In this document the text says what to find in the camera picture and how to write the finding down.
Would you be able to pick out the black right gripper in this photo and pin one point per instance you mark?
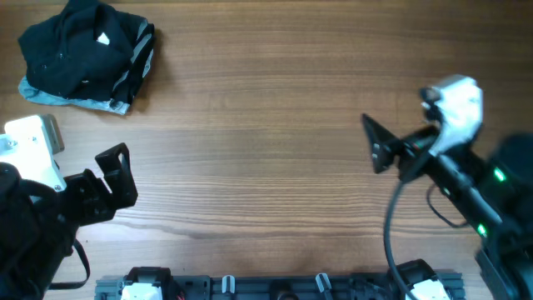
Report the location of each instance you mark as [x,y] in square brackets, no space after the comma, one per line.
[407,158]

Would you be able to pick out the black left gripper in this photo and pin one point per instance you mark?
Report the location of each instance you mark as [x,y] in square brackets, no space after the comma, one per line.
[103,198]

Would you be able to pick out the dark green polo shirt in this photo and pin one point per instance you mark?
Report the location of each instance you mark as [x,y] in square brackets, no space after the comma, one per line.
[81,52]

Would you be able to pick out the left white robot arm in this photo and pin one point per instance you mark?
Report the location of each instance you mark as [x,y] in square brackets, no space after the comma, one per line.
[39,225]

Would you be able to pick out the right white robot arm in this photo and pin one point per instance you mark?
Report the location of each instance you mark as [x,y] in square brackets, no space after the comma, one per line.
[494,196]

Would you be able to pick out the folded light blue garment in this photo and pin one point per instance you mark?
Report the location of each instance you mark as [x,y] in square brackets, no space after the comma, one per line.
[37,96]

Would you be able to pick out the folded black grey-trimmed garment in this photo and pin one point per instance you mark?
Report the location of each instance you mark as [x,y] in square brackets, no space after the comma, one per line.
[130,82]

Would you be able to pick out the grey clip on base rail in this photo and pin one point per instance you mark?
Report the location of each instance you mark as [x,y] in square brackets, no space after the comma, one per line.
[228,285]

